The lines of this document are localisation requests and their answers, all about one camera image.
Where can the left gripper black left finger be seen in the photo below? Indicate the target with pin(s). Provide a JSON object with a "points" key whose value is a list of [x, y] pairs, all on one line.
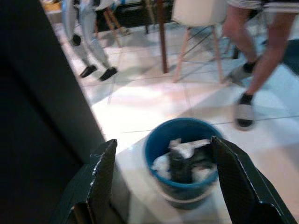
{"points": [[93, 191]]}

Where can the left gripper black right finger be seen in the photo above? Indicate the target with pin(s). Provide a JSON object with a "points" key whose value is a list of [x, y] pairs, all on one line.
{"points": [[245, 191]]}

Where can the blue rubbish bin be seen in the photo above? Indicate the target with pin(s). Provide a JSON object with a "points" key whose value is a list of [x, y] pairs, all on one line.
{"points": [[182, 193]]}

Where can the black rubbish bag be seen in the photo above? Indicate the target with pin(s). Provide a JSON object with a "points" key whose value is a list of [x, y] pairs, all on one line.
{"points": [[180, 168]]}

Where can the white crumpled paper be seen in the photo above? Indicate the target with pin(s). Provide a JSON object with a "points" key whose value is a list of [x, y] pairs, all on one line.
{"points": [[184, 149]]}

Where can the tall black cabinet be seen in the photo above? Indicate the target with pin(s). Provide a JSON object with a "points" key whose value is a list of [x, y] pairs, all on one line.
{"points": [[35, 116]]}

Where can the person with bare legs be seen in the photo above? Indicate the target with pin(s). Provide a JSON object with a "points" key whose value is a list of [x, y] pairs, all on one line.
{"points": [[273, 51]]}

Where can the navy blue carpet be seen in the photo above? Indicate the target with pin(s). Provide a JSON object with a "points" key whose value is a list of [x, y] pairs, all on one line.
{"points": [[292, 56]]}

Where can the silver humanoid robot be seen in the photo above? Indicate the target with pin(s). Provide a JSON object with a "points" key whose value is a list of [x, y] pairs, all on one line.
{"points": [[91, 46]]}

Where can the dark wooden table leg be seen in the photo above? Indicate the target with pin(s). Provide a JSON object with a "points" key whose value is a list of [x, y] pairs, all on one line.
{"points": [[162, 46]]}

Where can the white chair with wooden legs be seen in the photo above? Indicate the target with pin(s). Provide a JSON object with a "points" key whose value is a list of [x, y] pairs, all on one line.
{"points": [[198, 11]]}

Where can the wooden frame chair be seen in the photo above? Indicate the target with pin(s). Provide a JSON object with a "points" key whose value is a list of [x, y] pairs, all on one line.
{"points": [[112, 25]]}

